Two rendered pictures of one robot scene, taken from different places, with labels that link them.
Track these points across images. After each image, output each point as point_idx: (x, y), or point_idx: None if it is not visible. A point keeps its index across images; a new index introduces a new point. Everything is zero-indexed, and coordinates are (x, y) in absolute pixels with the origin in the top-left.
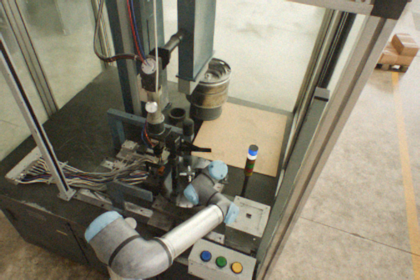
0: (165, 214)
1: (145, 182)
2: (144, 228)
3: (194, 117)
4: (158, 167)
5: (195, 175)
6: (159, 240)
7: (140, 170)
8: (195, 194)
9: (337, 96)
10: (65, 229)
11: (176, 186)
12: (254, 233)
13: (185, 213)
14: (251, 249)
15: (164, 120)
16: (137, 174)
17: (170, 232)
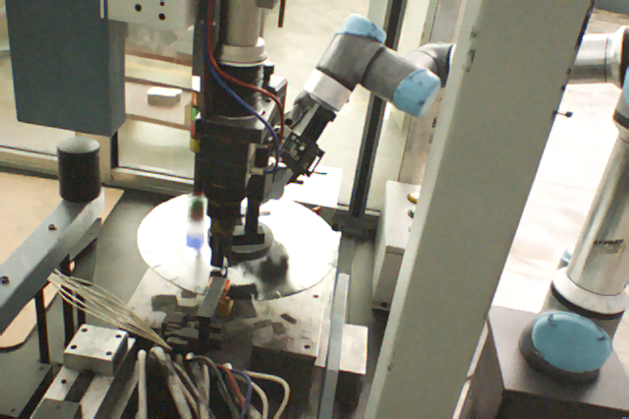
0: (319, 339)
1: (242, 368)
2: (353, 416)
3: None
4: (224, 283)
5: (312, 137)
6: (627, 29)
7: (201, 374)
8: (432, 73)
9: None
10: None
11: (274, 258)
12: (336, 176)
13: (313, 287)
14: (330, 228)
15: None
16: (231, 374)
17: (583, 43)
